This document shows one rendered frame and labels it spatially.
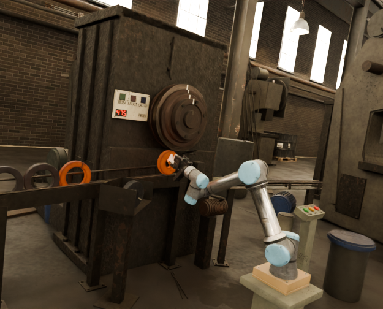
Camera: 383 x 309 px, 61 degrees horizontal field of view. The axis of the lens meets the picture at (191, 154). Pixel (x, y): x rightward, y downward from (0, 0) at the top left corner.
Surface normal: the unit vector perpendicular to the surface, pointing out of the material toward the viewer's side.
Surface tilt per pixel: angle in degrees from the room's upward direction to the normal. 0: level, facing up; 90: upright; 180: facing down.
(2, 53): 90
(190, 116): 90
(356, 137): 90
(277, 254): 98
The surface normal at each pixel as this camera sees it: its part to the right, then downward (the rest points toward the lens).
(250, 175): -0.55, -0.08
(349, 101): -0.88, -0.07
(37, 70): 0.66, 0.17
